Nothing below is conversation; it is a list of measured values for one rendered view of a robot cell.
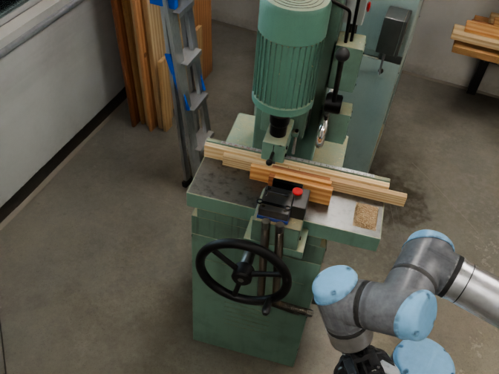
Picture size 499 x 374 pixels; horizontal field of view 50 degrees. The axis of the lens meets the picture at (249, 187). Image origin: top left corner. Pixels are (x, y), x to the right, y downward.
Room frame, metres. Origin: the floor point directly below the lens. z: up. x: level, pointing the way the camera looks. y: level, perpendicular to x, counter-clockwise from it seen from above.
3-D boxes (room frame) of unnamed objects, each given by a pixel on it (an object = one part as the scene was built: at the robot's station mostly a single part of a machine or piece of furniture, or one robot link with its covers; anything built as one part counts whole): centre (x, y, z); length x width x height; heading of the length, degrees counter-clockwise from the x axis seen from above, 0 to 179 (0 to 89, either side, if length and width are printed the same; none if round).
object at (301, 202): (1.04, -0.10, 0.99); 0.13 x 0.11 x 0.06; 79
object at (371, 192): (1.22, -0.20, 0.92); 0.59 x 0.02 x 0.04; 79
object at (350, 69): (1.43, -0.26, 1.23); 0.09 x 0.08 x 0.15; 169
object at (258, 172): (1.20, -0.12, 0.93); 0.26 x 0.01 x 0.06; 79
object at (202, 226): (1.36, -0.09, 0.76); 0.57 x 0.45 x 0.09; 169
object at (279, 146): (1.26, -0.07, 1.03); 0.14 x 0.07 x 0.09; 169
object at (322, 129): (1.35, -0.22, 1.02); 0.12 x 0.03 x 0.12; 169
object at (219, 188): (1.13, -0.11, 0.87); 0.61 x 0.30 x 0.06; 79
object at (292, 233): (1.04, -0.10, 0.92); 0.15 x 0.13 x 0.09; 79
